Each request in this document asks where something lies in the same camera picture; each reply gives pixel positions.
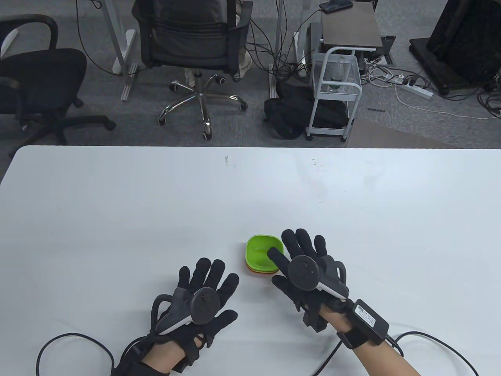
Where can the person's right hand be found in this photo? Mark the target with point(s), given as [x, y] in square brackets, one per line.
[301, 243]

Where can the person's left hand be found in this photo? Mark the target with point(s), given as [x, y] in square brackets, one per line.
[207, 270]

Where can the yellow small dish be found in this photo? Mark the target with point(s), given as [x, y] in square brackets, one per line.
[250, 268]

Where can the green small dish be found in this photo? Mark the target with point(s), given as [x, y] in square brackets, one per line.
[258, 250]

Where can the person's left forearm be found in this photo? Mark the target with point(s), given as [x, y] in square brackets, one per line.
[164, 356]

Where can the person's right forearm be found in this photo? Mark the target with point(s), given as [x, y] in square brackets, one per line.
[375, 356]

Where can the grey right hand tracker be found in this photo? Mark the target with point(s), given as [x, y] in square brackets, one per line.
[305, 272]

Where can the grey hand tracker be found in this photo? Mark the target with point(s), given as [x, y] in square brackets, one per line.
[305, 272]
[205, 305]

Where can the grey left hand tracker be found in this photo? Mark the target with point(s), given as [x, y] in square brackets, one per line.
[205, 305]

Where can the black backpack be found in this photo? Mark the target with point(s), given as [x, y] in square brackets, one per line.
[285, 113]

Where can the white rolling cart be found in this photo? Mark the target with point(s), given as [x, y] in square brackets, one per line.
[352, 96]

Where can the aluminium desk leg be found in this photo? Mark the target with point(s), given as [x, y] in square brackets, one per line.
[129, 84]
[273, 84]

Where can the clear plastic bottle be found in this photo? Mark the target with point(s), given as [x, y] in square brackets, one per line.
[337, 74]

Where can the beige tote bag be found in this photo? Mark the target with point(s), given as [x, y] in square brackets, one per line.
[245, 62]

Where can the white power strip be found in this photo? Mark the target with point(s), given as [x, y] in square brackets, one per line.
[417, 91]

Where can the brown top side table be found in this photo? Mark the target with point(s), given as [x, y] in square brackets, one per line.
[348, 27]

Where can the grey mesh office chair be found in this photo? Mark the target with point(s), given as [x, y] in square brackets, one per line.
[188, 43]

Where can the black smartphone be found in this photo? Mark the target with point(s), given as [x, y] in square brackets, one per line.
[334, 5]

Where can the white desk leg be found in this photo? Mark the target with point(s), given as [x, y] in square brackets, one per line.
[117, 39]

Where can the black padded office chair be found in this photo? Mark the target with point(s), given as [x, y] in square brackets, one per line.
[39, 74]

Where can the black equipment stand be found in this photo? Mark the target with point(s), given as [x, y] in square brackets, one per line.
[462, 39]

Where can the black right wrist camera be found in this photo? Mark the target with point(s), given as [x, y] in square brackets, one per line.
[368, 317]

